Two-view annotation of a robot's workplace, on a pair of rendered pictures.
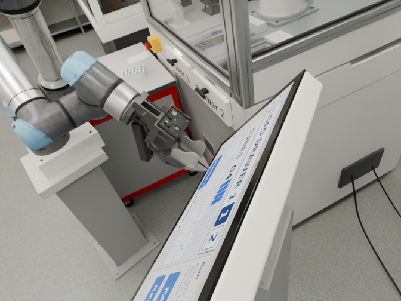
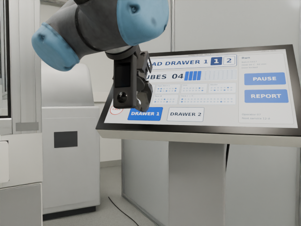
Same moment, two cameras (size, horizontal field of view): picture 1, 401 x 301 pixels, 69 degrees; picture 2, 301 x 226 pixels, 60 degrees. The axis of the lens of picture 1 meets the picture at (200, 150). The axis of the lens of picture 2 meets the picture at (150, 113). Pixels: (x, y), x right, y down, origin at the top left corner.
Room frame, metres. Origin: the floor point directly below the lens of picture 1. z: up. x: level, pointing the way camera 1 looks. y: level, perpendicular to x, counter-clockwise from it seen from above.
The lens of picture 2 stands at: (0.64, 0.67, 1.03)
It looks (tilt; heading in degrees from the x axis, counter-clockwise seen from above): 2 degrees down; 252
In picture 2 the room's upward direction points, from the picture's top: straight up
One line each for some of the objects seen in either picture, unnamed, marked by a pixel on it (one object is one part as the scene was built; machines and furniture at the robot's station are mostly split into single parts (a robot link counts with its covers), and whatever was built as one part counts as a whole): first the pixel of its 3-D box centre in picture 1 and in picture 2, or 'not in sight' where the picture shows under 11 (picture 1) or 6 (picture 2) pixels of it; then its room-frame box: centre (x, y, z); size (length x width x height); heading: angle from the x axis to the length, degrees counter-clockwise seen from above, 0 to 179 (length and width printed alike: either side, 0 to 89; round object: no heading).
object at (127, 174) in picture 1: (132, 128); not in sight; (1.55, 0.40, 0.38); 0.62 x 0.58 x 0.76; 16
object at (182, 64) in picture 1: (179, 65); not in sight; (1.24, 0.00, 0.87); 0.29 x 0.02 x 0.11; 16
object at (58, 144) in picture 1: (44, 132); not in sight; (0.95, 0.56, 0.89); 0.15 x 0.15 x 0.10
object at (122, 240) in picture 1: (99, 208); not in sight; (0.96, 0.56, 0.38); 0.30 x 0.30 x 0.76; 30
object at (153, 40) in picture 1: (153, 43); not in sight; (1.55, 0.10, 0.88); 0.07 x 0.05 x 0.07; 16
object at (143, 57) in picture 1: (138, 58); not in sight; (1.66, 0.22, 0.77); 0.13 x 0.09 x 0.02; 106
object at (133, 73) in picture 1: (133, 73); not in sight; (1.47, 0.25, 0.78); 0.12 x 0.08 x 0.04; 87
